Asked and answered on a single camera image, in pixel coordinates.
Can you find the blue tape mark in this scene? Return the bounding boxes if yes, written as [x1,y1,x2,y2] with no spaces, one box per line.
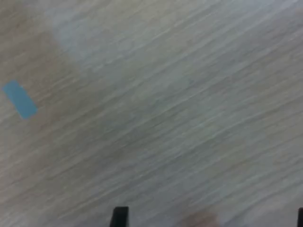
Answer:
[1,79,38,120]

